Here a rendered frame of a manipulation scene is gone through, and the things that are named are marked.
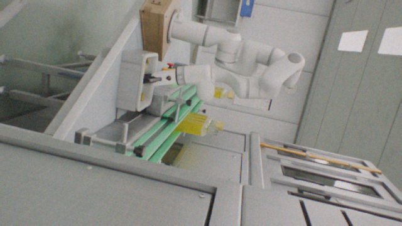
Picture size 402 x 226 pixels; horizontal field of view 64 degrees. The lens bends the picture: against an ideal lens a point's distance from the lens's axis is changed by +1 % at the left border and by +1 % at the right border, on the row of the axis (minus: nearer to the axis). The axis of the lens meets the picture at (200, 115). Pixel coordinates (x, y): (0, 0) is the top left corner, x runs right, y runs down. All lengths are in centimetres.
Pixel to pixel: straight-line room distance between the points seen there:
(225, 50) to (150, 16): 35
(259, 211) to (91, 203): 23
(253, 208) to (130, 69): 86
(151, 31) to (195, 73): 28
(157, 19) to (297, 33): 619
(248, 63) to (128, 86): 52
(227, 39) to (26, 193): 110
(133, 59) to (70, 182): 79
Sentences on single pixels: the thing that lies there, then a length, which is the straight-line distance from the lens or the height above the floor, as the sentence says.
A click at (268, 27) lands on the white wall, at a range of 733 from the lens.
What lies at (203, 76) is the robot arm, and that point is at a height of 106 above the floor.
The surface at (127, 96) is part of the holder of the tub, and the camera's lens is 124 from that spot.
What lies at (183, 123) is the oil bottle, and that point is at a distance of 152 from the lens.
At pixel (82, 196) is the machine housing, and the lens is 46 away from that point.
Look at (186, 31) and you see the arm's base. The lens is 143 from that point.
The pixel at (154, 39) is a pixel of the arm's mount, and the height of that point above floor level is 81.
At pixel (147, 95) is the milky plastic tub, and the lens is 138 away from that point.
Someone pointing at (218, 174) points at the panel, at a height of 119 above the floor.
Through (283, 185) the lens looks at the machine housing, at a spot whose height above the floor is 150.
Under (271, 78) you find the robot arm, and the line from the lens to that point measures 123.
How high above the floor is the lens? 120
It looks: 6 degrees down
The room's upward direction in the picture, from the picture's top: 103 degrees clockwise
